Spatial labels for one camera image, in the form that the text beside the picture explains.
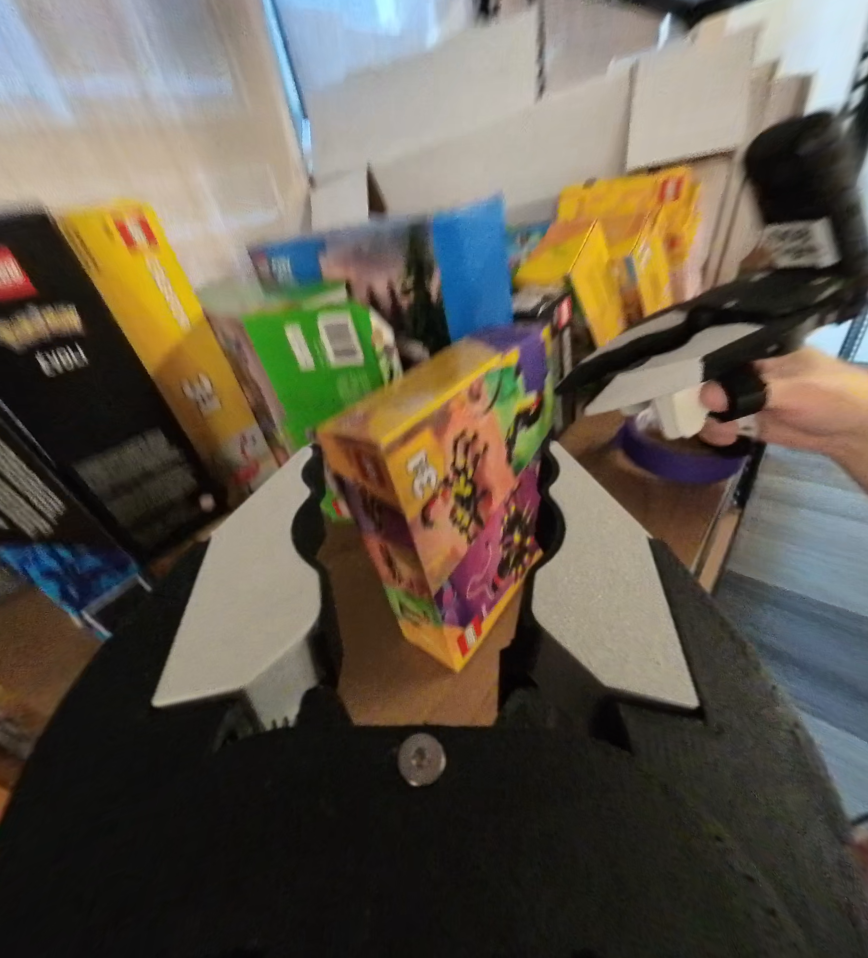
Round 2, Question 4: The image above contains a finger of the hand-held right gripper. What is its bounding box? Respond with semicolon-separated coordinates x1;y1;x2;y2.
584;333;706;418
556;305;704;398

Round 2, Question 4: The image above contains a black bat logo toy box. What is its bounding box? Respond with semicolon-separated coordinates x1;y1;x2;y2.
0;348;147;641

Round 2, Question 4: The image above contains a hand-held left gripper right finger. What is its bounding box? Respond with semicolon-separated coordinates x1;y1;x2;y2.
527;440;702;712

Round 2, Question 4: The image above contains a stack of white cardboard boxes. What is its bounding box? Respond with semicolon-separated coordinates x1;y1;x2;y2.
307;0;817;226

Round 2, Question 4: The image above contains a white cardboard box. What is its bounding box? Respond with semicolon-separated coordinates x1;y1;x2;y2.
307;161;390;229

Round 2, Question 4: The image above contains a small green toy box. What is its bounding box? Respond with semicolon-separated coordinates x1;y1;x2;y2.
241;299;405;450

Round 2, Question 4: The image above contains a small black toy box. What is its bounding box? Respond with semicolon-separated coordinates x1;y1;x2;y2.
512;290;601;437

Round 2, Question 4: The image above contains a person's right hand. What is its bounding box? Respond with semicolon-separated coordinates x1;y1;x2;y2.
696;346;854;450

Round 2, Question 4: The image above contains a spider toy box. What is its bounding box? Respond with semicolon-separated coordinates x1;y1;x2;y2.
316;322;556;672

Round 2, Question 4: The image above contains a yellow flamingo toy box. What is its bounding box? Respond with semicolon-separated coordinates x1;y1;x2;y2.
58;197;279;504

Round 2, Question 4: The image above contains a purple masking tape roll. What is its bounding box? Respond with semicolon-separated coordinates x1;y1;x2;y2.
616;414;751;485

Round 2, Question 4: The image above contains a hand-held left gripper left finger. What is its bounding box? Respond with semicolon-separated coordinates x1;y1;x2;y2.
151;445;345;723

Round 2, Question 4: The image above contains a blue toy box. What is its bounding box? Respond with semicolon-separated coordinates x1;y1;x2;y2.
249;196;516;362

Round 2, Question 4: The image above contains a black gold toy box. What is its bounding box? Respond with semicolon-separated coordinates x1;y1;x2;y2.
0;212;219;558

